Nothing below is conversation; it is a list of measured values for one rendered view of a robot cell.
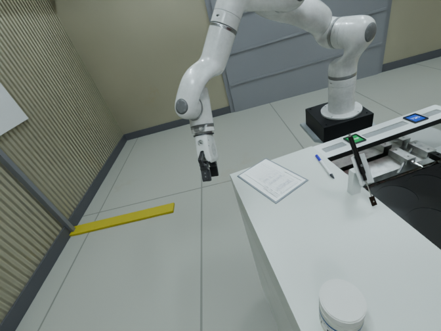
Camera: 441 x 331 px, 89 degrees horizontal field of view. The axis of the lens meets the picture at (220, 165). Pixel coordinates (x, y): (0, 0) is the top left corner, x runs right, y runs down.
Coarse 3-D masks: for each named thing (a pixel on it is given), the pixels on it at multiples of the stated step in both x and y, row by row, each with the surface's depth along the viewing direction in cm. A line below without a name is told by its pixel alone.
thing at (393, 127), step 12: (432, 108) 91; (396, 120) 91; (432, 120) 85; (360, 132) 90; (372, 132) 89; (384, 132) 87; (396, 132) 85; (324, 144) 90; (336, 144) 88; (348, 144) 86; (360, 144) 84
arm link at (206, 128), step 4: (204, 124) 77; (208, 124) 77; (212, 124) 79; (192, 128) 78; (196, 128) 77; (200, 128) 76; (204, 128) 77; (208, 128) 77; (212, 128) 79; (192, 132) 79; (196, 132) 78; (200, 132) 78; (204, 132) 78; (208, 132) 79
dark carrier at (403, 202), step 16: (416, 176) 74; (432, 176) 72; (384, 192) 72; (400, 192) 70; (416, 192) 69; (432, 192) 67; (400, 208) 66; (416, 208) 65; (432, 208) 63; (416, 224) 61; (432, 224) 60; (432, 240) 57
